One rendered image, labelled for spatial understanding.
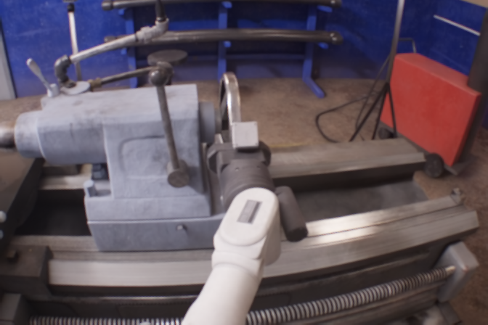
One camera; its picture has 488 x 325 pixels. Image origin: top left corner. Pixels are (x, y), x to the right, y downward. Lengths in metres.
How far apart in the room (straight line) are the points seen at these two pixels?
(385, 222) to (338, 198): 0.27
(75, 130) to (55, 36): 3.36
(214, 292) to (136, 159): 0.39
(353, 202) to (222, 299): 0.83
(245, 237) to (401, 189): 0.94
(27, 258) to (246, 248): 0.58
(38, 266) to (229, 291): 0.53
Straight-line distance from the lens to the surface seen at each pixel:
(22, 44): 4.26
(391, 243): 0.91
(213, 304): 0.40
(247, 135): 0.62
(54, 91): 0.86
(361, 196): 1.21
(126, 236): 0.79
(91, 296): 0.87
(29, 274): 0.83
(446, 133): 2.73
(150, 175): 0.73
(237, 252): 0.43
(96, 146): 0.73
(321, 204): 1.13
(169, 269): 0.78
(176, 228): 0.76
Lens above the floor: 1.46
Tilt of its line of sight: 32 degrees down
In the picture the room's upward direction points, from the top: 2 degrees clockwise
